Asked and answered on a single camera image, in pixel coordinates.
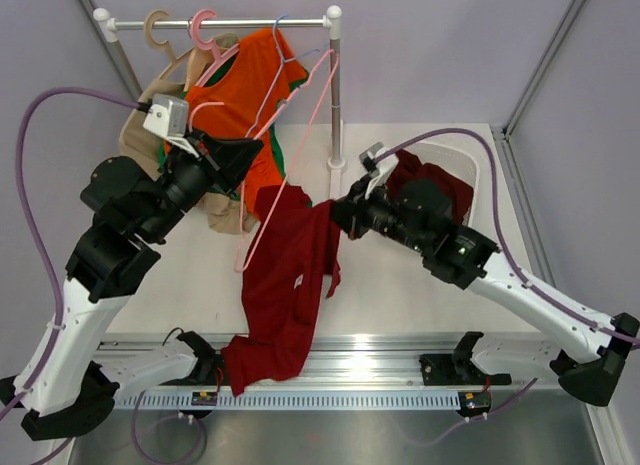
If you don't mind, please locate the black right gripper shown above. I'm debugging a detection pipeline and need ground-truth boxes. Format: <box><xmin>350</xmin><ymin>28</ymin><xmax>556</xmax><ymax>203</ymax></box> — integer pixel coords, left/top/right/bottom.
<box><xmin>323</xmin><ymin>174</ymin><xmax>431</xmax><ymax>255</ymax></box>

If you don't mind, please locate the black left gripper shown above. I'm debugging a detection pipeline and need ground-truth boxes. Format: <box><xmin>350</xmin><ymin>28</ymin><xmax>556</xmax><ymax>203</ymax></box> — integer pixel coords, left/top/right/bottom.
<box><xmin>139</xmin><ymin>123</ymin><xmax>264</xmax><ymax>243</ymax></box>

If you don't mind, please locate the dark red t shirt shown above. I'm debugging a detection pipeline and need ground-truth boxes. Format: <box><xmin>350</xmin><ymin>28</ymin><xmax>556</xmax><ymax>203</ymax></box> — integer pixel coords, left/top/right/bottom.
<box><xmin>222</xmin><ymin>185</ymin><xmax>341</xmax><ymax>396</ymax></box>

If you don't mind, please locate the pink plastic hanger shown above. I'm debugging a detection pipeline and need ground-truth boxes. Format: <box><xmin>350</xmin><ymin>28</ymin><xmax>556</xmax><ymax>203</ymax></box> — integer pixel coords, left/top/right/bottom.
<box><xmin>185</xmin><ymin>9</ymin><xmax>240</xmax><ymax>90</ymax></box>
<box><xmin>189</xmin><ymin>48</ymin><xmax>341</xmax><ymax>274</ymax></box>

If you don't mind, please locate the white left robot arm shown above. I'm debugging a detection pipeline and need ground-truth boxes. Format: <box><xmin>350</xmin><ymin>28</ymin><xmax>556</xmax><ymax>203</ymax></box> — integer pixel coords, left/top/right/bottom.
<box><xmin>1</xmin><ymin>130</ymin><xmax>264</xmax><ymax>441</ymax></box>

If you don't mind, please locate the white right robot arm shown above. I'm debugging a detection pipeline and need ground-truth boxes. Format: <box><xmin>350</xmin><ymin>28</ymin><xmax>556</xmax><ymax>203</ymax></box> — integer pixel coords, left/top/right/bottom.
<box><xmin>330</xmin><ymin>178</ymin><xmax>639</xmax><ymax>407</ymax></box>

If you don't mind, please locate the orange t shirt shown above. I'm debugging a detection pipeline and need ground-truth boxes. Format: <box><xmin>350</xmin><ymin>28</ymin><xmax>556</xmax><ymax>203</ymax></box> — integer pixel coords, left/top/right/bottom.
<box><xmin>186</xmin><ymin>29</ymin><xmax>308</xmax><ymax>218</ymax></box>

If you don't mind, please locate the dark red shirt in basket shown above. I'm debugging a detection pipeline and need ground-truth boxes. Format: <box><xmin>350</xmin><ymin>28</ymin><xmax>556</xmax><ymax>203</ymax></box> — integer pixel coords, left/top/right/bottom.
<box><xmin>386</xmin><ymin>150</ymin><xmax>474</xmax><ymax>225</ymax></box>

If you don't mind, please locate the beige t shirt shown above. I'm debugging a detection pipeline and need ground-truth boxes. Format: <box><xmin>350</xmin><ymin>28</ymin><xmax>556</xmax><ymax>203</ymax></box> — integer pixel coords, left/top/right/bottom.
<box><xmin>119</xmin><ymin>31</ymin><xmax>256</xmax><ymax>235</ymax></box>

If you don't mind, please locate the green t shirt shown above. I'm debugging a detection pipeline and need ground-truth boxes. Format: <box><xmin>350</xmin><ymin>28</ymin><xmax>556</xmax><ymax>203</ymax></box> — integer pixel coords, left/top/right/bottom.
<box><xmin>184</xmin><ymin>62</ymin><xmax>308</xmax><ymax>201</ymax></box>

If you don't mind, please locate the beige wooden hanger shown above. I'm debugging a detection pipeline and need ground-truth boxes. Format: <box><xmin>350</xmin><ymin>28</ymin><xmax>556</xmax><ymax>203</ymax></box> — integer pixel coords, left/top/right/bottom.
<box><xmin>143</xmin><ymin>9</ymin><xmax>192</xmax><ymax>82</ymax></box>

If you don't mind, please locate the white plastic laundry basket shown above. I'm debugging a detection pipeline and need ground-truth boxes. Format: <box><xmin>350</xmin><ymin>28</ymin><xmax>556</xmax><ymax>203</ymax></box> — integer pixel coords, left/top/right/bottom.
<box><xmin>403</xmin><ymin>140</ymin><xmax>480</xmax><ymax>226</ymax></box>

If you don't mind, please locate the white metal clothes rack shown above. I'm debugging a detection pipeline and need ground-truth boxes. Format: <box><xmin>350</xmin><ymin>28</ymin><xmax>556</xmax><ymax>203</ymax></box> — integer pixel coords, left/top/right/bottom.
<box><xmin>92</xmin><ymin>5</ymin><xmax>346</xmax><ymax>198</ymax></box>

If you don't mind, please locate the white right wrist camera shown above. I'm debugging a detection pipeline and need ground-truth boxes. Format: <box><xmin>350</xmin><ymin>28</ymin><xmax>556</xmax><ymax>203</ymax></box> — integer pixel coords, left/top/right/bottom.
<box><xmin>359</xmin><ymin>142</ymin><xmax>399</xmax><ymax>199</ymax></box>

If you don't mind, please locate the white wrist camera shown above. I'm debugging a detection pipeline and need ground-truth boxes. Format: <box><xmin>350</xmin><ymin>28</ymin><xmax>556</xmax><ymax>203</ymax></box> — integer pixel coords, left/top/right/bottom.
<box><xmin>359</xmin><ymin>142</ymin><xmax>399</xmax><ymax>199</ymax></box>
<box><xmin>143</xmin><ymin>94</ymin><xmax>196</xmax><ymax>155</ymax></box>

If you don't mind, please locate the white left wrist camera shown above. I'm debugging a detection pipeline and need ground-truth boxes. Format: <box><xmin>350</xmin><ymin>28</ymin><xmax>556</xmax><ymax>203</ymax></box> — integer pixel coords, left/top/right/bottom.
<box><xmin>143</xmin><ymin>94</ymin><xmax>196</xmax><ymax>155</ymax></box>

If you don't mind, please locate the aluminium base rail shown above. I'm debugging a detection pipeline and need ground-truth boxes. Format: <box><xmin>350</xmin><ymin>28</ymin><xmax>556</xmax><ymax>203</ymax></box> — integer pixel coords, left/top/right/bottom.
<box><xmin>63</xmin><ymin>332</ymin><xmax>609</xmax><ymax>389</ymax></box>

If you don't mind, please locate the white slotted cable duct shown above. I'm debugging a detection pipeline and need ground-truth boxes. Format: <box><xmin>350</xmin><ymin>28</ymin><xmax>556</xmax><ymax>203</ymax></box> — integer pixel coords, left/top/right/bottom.
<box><xmin>116</xmin><ymin>390</ymin><xmax>461</xmax><ymax>411</ymax></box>

